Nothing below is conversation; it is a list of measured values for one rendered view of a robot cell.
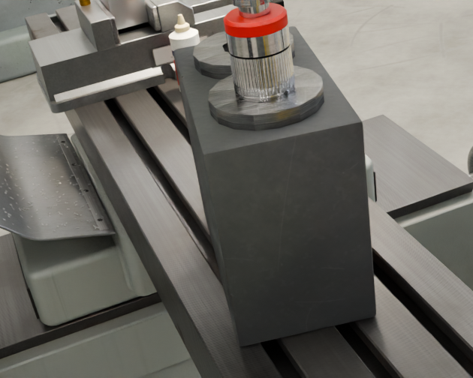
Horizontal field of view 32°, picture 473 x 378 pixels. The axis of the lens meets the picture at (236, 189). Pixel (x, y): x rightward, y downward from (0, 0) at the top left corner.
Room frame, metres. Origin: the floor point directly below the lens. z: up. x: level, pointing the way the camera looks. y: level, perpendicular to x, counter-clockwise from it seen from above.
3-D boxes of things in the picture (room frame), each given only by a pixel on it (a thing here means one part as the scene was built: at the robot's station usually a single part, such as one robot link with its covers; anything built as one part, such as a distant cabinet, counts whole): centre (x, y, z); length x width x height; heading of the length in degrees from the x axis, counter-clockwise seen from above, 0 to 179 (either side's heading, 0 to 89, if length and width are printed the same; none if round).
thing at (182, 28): (1.06, 0.04, 1.00); 0.04 x 0.04 x 0.11
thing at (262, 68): (0.58, -0.03, 1.17); 0.05 x 0.05 x 0.05
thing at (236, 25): (0.58, -0.03, 1.20); 0.05 x 0.05 x 0.01
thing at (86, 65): (1.17, 0.09, 1.00); 0.35 x 0.15 x 0.11; 106
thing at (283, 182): (0.63, -0.03, 1.04); 0.22 x 0.12 x 0.20; 5
